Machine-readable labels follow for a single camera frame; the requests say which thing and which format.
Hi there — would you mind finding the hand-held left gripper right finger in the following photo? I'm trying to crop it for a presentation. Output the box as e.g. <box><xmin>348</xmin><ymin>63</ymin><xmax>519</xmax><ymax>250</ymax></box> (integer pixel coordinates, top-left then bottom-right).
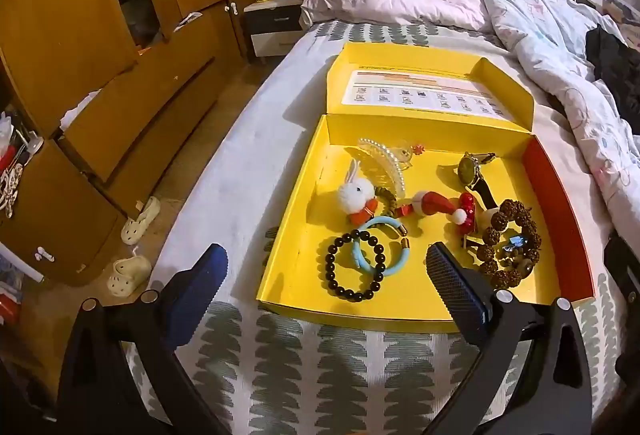
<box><xmin>425</xmin><ymin>242</ymin><xmax>596</xmax><ymax>435</ymax></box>

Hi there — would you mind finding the light blue bangle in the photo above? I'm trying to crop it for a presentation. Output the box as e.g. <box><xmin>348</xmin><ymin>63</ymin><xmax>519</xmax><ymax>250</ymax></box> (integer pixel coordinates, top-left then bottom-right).
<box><xmin>350</xmin><ymin>215</ymin><xmax>413</xmax><ymax>277</ymax></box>

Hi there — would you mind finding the wooden wardrobe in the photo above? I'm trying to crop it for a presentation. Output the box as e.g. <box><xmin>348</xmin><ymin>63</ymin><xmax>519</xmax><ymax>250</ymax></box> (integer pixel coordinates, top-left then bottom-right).
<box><xmin>0</xmin><ymin>0</ymin><xmax>301</xmax><ymax>288</ymax></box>

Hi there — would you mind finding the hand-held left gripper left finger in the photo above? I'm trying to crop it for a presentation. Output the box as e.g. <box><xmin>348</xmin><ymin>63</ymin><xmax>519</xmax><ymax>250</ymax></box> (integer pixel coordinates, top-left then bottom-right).
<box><xmin>47</xmin><ymin>243</ymin><xmax>229</xmax><ymax>435</ymax></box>

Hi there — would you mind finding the dark and white nightstand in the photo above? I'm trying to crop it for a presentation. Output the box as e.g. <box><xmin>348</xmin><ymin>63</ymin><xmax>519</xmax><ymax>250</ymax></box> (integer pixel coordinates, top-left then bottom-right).
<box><xmin>243</xmin><ymin>0</ymin><xmax>305</xmax><ymax>60</ymax></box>

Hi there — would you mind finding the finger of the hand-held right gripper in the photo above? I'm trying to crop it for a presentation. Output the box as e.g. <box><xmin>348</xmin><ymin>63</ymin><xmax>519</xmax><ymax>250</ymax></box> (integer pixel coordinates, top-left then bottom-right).
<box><xmin>603</xmin><ymin>235</ymin><xmax>640</xmax><ymax>311</ymax></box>

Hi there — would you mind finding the black bead bracelet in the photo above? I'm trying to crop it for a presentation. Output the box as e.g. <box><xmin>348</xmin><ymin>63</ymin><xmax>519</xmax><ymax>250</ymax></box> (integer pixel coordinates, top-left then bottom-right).
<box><xmin>324</xmin><ymin>229</ymin><xmax>387</xmax><ymax>302</ymax></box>

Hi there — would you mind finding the olive spiral hair tie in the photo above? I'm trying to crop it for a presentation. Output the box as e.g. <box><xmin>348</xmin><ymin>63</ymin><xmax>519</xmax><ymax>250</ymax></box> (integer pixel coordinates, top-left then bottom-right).
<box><xmin>374</xmin><ymin>186</ymin><xmax>401</xmax><ymax>212</ymax></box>

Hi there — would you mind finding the black garment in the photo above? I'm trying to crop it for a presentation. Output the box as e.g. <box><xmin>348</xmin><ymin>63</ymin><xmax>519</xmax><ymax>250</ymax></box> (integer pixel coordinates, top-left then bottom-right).
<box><xmin>585</xmin><ymin>26</ymin><xmax>640</xmax><ymax>136</ymax></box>

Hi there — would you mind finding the small clear star hair clip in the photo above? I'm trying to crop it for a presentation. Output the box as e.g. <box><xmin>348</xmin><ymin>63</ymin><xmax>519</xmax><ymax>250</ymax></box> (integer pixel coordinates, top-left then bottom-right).
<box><xmin>395</xmin><ymin>142</ymin><xmax>426</xmax><ymax>168</ymax></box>

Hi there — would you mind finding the cream slipper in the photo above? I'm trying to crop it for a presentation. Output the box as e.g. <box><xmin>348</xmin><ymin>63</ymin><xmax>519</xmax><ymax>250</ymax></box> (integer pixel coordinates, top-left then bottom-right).
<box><xmin>121</xmin><ymin>196</ymin><xmax>162</xmax><ymax>246</ymax></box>
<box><xmin>106</xmin><ymin>256</ymin><xmax>152</xmax><ymax>298</ymax></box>

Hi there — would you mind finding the white rabbit plush hair clip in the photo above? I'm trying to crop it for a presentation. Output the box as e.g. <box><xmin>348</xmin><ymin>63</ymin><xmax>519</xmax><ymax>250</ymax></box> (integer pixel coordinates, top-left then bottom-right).
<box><xmin>335</xmin><ymin>159</ymin><xmax>378</xmax><ymax>225</ymax></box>

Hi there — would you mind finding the large brown seed bead bracelet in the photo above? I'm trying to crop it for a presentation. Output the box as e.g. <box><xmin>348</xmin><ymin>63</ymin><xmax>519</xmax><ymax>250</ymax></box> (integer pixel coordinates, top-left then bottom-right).
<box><xmin>475</xmin><ymin>199</ymin><xmax>543</xmax><ymax>288</ymax></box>

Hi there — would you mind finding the light blue printed quilt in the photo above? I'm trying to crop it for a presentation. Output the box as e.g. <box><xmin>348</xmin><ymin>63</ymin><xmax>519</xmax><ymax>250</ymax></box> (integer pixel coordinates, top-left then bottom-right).
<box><xmin>460</xmin><ymin>0</ymin><xmax>640</xmax><ymax>236</ymax></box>

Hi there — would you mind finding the bed with leaf pattern sheet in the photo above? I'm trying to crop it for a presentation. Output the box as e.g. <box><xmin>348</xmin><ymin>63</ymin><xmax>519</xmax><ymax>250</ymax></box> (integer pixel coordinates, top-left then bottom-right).
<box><xmin>125</xmin><ymin>17</ymin><xmax>640</xmax><ymax>435</ymax></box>

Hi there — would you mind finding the red santa hat hair clip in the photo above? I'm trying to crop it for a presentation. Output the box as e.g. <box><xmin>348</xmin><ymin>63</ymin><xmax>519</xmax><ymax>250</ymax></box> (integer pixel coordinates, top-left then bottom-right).
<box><xmin>400</xmin><ymin>190</ymin><xmax>468</xmax><ymax>223</ymax></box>

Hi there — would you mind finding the yellow cardboard box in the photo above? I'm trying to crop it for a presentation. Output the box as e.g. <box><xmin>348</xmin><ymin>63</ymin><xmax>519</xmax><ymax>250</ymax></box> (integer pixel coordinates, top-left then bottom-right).
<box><xmin>256</xmin><ymin>42</ymin><xmax>597</xmax><ymax>335</ymax></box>

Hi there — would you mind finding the black strap wristwatch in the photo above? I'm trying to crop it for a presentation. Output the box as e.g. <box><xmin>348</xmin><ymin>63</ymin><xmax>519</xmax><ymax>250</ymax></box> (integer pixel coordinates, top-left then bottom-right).
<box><xmin>457</xmin><ymin>151</ymin><xmax>500</xmax><ymax>210</ymax></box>

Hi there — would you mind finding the small dark bead bracelet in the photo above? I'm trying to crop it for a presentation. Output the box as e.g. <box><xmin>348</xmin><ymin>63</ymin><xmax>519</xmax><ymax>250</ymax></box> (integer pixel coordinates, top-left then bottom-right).
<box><xmin>495</xmin><ymin>245</ymin><xmax>536</xmax><ymax>276</ymax></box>

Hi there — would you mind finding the clear pearl hair claw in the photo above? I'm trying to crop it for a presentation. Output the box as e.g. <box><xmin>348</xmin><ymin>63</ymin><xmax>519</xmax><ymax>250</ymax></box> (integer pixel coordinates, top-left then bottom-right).
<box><xmin>356</xmin><ymin>137</ymin><xmax>410</xmax><ymax>196</ymax></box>

